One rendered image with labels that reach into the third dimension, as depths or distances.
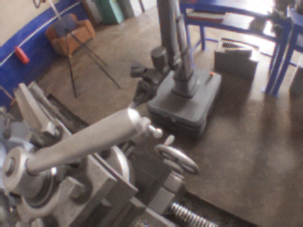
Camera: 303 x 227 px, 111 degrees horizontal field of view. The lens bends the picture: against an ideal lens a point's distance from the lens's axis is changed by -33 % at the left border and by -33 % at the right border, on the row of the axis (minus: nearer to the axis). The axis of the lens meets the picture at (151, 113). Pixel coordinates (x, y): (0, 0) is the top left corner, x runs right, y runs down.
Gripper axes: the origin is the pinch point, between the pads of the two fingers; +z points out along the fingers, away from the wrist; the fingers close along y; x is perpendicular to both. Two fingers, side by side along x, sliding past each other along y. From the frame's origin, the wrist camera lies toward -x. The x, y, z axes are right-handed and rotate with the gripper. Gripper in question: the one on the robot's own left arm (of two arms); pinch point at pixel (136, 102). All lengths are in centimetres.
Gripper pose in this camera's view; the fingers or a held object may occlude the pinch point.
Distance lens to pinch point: 55.2
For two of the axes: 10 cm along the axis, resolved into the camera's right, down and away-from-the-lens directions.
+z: -5.7, 7.4, -3.6
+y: 0.5, -4.0, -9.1
